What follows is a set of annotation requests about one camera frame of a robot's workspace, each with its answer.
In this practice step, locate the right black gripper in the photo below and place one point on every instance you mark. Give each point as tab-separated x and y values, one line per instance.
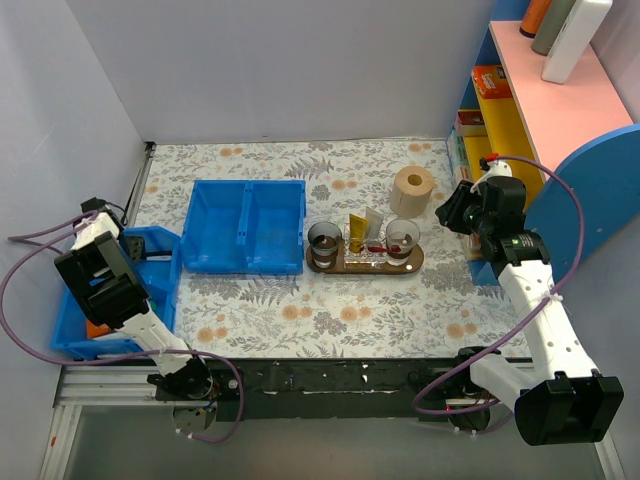
454	205

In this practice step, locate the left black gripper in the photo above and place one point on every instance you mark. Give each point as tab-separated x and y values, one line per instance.
136	248

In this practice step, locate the clear glass cup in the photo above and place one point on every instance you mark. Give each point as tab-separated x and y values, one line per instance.
401	236

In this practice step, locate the red toothbrush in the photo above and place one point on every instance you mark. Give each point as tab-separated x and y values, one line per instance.
377	247

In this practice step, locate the white toothpaste tube black cap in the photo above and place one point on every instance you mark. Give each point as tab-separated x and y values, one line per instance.
374	223

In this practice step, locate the yellow toothpaste tube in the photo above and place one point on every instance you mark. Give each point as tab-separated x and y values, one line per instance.
357	232

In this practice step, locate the clear acrylic holder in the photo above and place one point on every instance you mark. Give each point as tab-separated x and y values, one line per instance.
364	257

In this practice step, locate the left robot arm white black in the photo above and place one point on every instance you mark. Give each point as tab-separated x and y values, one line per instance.
101	272

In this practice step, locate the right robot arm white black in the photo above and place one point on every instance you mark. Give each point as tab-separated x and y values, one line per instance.
566	399

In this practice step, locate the blue toiletry bin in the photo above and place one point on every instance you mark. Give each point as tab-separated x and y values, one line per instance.
162	280

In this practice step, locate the oval wooden tray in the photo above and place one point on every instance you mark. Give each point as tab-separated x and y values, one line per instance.
412	265

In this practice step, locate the orange toothpaste tube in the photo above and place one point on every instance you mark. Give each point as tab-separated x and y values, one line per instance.
98	332

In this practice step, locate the brown toilet paper roll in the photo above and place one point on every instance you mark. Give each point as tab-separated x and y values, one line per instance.
411	191

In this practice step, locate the red box on shelf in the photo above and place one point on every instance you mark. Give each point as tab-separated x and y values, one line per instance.
470	123

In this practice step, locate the blue double bin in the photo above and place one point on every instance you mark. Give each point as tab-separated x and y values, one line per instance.
250	227

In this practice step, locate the colourful shelf unit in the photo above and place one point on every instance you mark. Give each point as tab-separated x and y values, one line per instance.
581	130

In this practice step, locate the orange snack box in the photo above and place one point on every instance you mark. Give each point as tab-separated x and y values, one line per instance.
491	82

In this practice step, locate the orange bottle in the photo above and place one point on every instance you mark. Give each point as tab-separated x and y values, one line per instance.
533	18

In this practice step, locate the grey bottle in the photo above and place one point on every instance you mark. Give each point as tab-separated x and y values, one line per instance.
551	25

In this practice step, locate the aluminium rail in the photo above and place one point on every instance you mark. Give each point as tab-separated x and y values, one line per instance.
114	424

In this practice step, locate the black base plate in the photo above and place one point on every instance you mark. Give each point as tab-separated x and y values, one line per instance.
322	388

